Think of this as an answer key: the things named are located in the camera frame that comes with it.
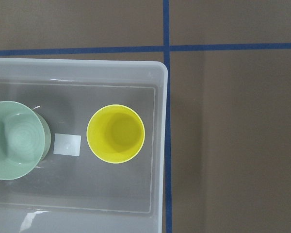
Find yellow plastic cup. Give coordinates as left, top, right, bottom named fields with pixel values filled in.
left=86, top=104, right=146, bottom=164

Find green ceramic bowl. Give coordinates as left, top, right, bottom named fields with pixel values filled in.
left=0, top=101, right=51, bottom=181

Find white label in box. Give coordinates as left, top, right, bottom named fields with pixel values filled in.
left=53, top=133, right=81, bottom=157

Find clear plastic storage box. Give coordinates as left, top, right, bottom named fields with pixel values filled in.
left=0, top=58, right=168, bottom=233

